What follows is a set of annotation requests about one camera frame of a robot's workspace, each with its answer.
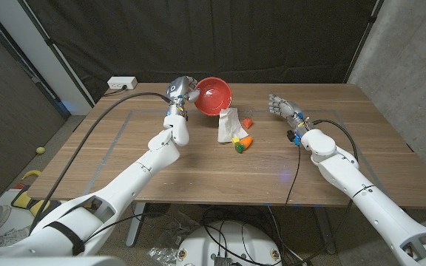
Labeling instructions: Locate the white cloth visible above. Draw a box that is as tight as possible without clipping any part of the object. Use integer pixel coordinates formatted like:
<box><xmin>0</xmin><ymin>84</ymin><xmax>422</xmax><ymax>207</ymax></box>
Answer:
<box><xmin>217</xmin><ymin>107</ymin><xmax>250</xmax><ymax>143</ymax></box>

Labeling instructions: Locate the black backdrop stand pole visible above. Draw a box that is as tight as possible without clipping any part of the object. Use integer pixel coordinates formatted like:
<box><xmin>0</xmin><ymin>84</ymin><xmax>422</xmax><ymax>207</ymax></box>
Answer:
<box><xmin>16</xmin><ymin>0</ymin><xmax>95</xmax><ymax>108</ymax></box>
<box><xmin>342</xmin><ymin>0</ymin><xmax>384</xmax><ymax>84</ymax></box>

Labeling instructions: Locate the black round fan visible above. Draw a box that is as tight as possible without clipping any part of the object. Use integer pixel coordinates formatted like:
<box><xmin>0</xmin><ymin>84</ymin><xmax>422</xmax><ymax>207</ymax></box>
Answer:
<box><xmin>144</xmin><ymin>202</ymin><xmax>172</xmax><ymax>219</ymax></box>

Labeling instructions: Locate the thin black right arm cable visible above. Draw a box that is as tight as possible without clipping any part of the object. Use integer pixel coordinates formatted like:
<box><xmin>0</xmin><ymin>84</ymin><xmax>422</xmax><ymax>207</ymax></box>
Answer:
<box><xmin>283</xmin><ymin>142</ymin><xmax>302</xmax><ymax>208</ymax></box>

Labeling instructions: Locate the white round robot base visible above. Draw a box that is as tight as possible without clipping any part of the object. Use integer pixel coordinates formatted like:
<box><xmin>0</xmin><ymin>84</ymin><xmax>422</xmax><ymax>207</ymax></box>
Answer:
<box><xmin>175</xmin><ymin>220</ymin><xmax>283</xmax><ymax>266</ymax></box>

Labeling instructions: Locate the orange toy carrot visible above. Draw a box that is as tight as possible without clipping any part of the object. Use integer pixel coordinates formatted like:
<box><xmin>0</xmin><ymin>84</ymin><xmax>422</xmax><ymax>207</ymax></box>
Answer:
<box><xmin>234</xmin><ymin>136</ymin><xmax>254</xmax><ymax>154</ymax></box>

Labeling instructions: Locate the white table leg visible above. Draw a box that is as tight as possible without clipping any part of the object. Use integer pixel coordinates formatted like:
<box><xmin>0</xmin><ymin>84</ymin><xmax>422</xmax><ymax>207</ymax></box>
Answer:
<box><xmin>125</xmin><ymin>202</ymin><xmax>146</xmax><ymax>248</ymax></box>

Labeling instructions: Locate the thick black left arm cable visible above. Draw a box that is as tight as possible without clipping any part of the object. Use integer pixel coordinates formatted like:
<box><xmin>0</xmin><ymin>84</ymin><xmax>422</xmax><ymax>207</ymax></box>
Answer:
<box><xmin>30</xmin><ymin>92</ymin><xmax>173</xmax><ymax>234</ymax></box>

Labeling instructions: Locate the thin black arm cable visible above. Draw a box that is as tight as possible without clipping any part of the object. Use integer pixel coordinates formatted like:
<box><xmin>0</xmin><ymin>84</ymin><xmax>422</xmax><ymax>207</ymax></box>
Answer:
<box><xmin>83</xmin><ymin>202</ymin><xmax>183</xmax><ymax>245</ymax></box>
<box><xmin>283</xmin><ymin>142</ymin><xmax>302</xmax><ymax>208</ymax></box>

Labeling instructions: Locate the yellow toy banana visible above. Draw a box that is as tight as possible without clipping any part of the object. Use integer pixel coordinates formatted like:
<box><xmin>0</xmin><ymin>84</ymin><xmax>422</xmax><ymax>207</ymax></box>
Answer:
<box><xmin>21</xmin><ymin>169</ymin><xmax>42</xmax><ymax>181</ymax></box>

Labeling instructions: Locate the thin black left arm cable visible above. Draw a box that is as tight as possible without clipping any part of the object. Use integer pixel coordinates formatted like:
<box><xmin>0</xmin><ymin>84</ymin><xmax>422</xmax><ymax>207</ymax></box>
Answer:
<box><xmin>83</xmin><ymin>202</ymin><xmax>183</xmax><ymax>245</ymax></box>

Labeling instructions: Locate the black cable loop on base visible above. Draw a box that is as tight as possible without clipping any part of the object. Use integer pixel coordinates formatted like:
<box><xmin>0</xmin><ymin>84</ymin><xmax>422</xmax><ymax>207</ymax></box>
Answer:
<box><xmin>200</xmin><ymin>206</ymin><xmax>284</xmax><ymax>266</ymax></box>

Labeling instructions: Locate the red bowl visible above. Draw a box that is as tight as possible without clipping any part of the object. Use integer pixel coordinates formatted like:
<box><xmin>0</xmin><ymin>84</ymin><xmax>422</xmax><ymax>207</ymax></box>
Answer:
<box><xmin>194</xmin><ymin>76</ymin><xmax>233</xmax><ymax>117</ymax></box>

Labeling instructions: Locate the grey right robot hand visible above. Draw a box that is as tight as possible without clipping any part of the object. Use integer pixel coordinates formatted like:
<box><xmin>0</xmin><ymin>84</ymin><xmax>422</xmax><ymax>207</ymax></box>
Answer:
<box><xmin>268</xmin><ymin>92</ymin><xmax>311</xmax><ymax>140</ymax></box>

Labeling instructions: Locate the black backdrop curtain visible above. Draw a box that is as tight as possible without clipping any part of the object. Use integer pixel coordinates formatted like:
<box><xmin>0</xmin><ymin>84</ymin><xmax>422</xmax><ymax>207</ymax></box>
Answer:
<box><xmin>26</xmin><ymin>0</ymin><xmax>379</xmax><ymax>103</ymax></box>

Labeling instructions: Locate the white power strip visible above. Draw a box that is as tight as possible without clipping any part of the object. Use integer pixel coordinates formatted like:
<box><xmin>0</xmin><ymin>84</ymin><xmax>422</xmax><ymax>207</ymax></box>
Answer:
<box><xmin>106</xmin><ymin>76</ymin><xmax>138</xmax><ymax>91</ymax></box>

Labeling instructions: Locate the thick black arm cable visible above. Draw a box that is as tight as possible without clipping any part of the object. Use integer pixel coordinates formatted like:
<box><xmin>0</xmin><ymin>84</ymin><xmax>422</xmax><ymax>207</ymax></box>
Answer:
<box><xmin>297</xmin><ymin>118</ymin><xmax>359</xmax><ymax>266</ymax></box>
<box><xmin>30</xmin><ymin>92</ymin><xmax>173</xmax><ymax>234</ymax></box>

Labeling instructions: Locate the grey table leg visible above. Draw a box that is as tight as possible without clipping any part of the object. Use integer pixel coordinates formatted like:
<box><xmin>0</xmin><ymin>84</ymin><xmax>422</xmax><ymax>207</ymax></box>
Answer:
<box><xmin>312</xmin><ymin>206</ymin><xmax>337</xmax><ymax>255</ymax></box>

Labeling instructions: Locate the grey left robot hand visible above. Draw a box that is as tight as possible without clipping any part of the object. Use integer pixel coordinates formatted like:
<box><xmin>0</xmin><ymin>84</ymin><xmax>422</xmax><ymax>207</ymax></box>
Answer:
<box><xmin>165</xmin><ymin>75</ymin><xmax>201</xmax><ymax>116</ymax></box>

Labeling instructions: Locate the black power strip cord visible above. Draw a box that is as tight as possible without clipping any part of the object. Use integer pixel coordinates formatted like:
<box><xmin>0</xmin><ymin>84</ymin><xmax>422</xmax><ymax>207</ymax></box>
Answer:
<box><xmin>101</xmin><ymin>85</ymin><xmax>128</xmax><ymax>98</ymax></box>

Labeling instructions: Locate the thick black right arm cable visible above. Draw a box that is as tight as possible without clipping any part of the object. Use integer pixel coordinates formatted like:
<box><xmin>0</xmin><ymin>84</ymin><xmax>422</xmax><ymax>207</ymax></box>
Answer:
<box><xmin>297</xmin><ymin>118</ymin><xmax>359</xmax><ymax>266</ymax></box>

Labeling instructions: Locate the clear plastic bag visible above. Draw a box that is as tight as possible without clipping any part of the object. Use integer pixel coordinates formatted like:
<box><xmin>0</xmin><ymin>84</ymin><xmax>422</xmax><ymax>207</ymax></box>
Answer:
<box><xmin>148</xmin><ymin>212</ymin><xmax>199</xmax><ymax>265</ymax></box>

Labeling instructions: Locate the black and yellow floor mat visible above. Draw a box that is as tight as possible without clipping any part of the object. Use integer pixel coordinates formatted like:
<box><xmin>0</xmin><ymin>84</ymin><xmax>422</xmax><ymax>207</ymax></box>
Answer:
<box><xmin>10</xmin><ymin>184</ymin><xmax>62</xmax><ymax>219</ymax></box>

